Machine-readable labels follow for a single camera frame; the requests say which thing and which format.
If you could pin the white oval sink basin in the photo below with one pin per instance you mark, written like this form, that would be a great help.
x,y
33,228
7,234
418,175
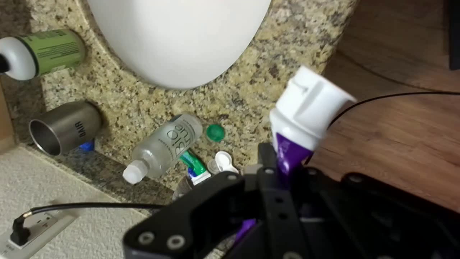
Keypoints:
x,y
182,38

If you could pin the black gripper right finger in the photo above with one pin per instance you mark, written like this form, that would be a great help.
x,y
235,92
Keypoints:
x,y
375,221

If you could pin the purple toothpaste tube white cap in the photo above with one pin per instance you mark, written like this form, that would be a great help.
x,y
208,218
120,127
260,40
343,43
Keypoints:
x,y
307,116

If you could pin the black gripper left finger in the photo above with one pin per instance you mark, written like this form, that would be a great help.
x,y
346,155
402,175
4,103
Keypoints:
x,y
211,217

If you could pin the small green bottle cap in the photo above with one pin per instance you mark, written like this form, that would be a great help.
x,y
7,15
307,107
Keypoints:
x,y
215,133

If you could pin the green soap pump bottle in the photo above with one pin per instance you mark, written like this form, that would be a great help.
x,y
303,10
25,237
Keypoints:
x,y
48,53

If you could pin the green toothpaste tube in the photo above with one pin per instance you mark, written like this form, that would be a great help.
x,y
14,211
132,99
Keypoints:
x,y
195,168

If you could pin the stainless steel cup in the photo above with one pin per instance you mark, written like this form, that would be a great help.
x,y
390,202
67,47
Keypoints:
x,y
67,127

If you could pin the white wall outlet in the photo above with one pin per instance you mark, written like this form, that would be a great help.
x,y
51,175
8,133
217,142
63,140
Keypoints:
x,y
44,231

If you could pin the clear plastic solution bottle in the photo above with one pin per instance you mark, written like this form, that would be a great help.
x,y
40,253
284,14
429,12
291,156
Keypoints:
x,y
163,146

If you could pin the small blue object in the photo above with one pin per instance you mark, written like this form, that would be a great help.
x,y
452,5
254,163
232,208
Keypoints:
x,y
87,146

